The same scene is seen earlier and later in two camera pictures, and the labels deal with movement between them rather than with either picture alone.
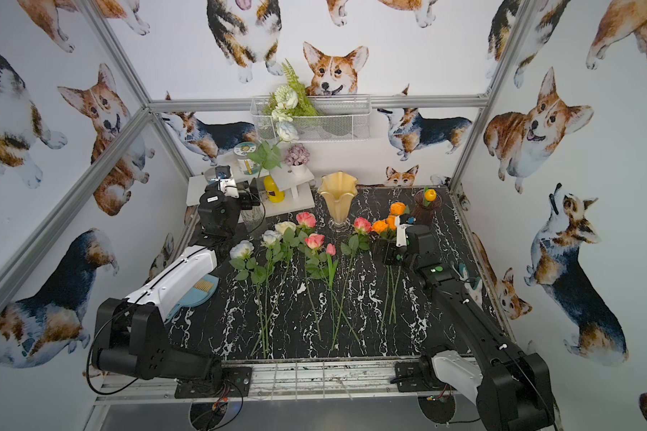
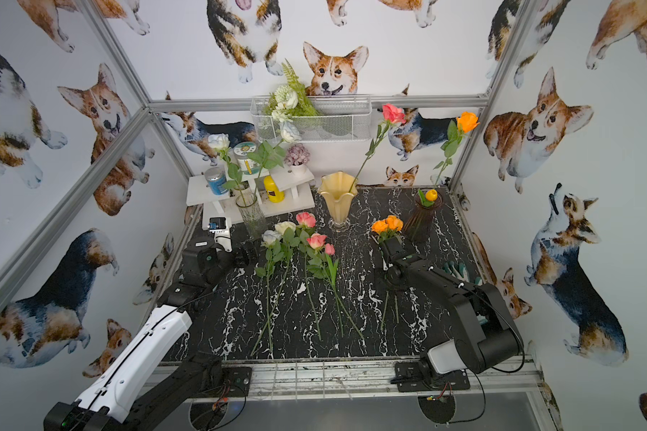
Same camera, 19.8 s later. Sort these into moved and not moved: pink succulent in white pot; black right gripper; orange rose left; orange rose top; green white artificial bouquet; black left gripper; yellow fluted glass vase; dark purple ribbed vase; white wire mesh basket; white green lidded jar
Moved: orange rose top; black right gripper; black left gripper
Not moved: pink succulent in white pot; white green lidded jar; white wire mesh basket; yellow fluted glass vase; green white artificial bouquet; orange rose left; dark purple ribbed vase
